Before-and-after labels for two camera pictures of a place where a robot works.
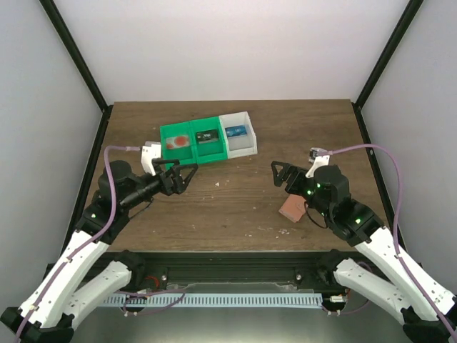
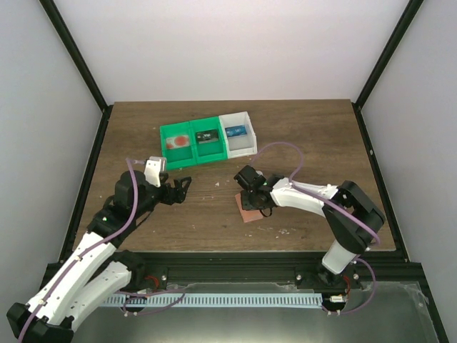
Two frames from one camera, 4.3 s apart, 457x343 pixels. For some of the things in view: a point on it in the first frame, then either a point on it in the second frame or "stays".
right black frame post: (405, 20) stays
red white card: (178, 142) stays
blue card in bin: (235, 131) stays
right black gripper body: (294, 187) -> (251, 204)
